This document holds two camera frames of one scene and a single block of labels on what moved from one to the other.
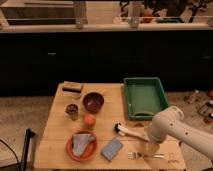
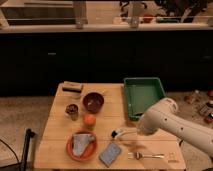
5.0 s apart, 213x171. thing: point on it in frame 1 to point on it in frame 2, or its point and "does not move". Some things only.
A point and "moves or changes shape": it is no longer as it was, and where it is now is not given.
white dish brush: x=122 y=130 moves or changes shape
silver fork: x=133 y=155 does not move
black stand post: x=28 y=135 does not move
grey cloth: x=80 y=141 does not move
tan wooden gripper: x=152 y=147 to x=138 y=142
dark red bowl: x=93 y=102 does not move
